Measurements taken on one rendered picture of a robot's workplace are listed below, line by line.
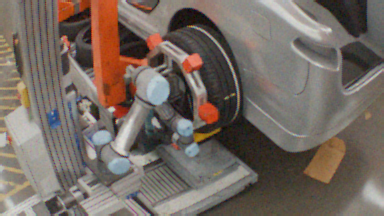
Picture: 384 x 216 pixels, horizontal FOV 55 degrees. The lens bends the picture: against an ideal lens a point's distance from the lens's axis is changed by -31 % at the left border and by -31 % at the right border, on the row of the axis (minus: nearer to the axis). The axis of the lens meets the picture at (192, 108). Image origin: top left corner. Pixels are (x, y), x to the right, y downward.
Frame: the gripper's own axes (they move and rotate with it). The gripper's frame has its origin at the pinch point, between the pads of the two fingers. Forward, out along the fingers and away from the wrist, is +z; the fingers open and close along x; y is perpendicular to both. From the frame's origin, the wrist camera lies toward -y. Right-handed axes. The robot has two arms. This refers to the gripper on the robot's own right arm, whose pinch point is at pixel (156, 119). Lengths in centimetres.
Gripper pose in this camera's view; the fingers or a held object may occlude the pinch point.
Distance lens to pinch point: 294.9
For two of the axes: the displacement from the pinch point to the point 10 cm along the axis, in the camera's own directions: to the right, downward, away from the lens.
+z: -5.8, -4.9, 6.5
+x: -8.1, 3.8, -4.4
